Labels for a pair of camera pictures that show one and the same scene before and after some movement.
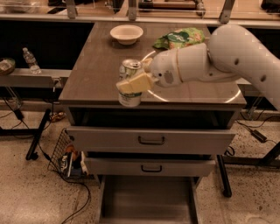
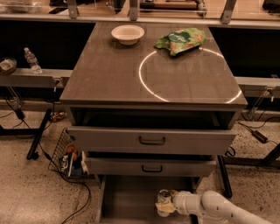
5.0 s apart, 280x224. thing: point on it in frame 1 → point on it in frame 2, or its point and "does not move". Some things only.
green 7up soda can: [129, 69] → [164, 195]
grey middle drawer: [177, 167] does not move
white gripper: [164, 66] → [179, 201]
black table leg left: [37, 133] does not move
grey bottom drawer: [146, 199] does not move
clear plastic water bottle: [31, 61] does not move
